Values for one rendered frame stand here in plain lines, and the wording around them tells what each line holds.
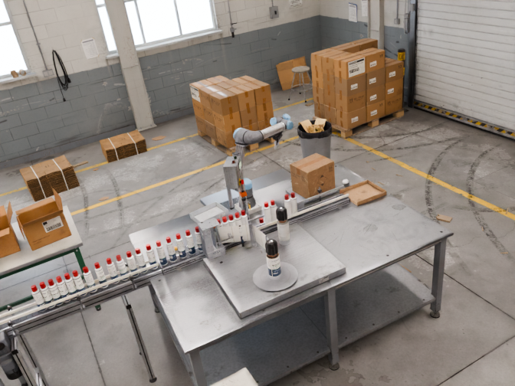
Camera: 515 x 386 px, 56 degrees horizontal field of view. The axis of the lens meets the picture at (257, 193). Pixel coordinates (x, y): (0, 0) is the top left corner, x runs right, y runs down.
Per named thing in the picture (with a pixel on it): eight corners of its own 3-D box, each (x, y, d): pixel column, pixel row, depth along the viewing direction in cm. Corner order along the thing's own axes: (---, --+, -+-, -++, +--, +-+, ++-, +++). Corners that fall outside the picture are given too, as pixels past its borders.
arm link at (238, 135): (234, 193, 414) (244, 129, 400) (223, 188, 424) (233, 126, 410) (244, 192, 422) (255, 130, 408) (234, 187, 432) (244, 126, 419)
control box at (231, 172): (226, 189, 361) (222, 166, 352) (231, 178, 376) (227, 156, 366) (240, 188, 359) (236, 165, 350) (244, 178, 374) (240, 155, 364)
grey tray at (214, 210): (201, 227, 405) (201, 222, 402) (190, 217, 420) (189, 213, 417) (228, 214, 417) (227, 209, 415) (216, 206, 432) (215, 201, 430)
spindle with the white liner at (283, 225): (282, 246, 359) (278, 212, 344) (277, 240, 366) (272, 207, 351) (293, 242, 362) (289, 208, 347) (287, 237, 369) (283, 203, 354)
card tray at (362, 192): (357, 206, 404) (357, 201, 402) (339, 194, 425) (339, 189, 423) (386, 194, 414) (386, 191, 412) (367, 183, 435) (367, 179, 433)
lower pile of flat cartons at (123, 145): (108, 163, 751) (104, 150, 741) (102, 152, 795) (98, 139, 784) (148, 151, 772) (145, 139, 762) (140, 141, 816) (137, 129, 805)
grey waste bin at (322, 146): (313, 180, 624) (309, 135, 594) (295, 168, 658) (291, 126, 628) (339, 169, 640) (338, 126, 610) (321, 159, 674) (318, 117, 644)
